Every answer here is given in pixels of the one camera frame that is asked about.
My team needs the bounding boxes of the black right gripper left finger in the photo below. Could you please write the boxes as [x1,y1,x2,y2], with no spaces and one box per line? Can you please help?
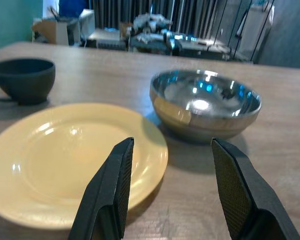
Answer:
[68,136,135,240]

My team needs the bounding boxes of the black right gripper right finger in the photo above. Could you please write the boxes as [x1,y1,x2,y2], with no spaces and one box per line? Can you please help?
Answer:
[210,137,300,240]

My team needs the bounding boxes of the yellow plate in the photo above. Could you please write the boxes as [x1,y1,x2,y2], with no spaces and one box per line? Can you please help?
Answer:
[0,102,169,231]

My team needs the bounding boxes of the stainless steel bowl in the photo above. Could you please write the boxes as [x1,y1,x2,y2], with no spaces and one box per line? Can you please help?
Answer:
[149,69,263,141]

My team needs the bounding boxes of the grey flat box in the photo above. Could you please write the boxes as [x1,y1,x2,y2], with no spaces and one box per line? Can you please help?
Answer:
[86,28,128,50]

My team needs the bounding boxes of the black cart with clutter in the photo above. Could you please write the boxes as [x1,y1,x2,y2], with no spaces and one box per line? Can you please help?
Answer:
[127,12,232,62]

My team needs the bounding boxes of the white upright panel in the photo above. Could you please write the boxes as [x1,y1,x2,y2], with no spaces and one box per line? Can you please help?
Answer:
[236,1,276,64]

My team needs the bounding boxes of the white cabinet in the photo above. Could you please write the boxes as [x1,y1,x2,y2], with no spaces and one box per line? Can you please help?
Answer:
[77,9,96,48]

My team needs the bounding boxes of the open cardboard box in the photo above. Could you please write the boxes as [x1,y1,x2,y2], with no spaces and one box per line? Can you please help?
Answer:
[31,19,70,46]

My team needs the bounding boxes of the blue container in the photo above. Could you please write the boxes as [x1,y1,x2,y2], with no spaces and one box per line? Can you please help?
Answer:
[58,0,88,20]

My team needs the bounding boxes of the dark striped curtain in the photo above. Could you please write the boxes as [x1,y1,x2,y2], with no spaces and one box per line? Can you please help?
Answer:
[91,0,253,41]

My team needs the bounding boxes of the black cup with handle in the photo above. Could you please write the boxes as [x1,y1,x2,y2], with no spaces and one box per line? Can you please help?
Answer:
[0,58,57,106]

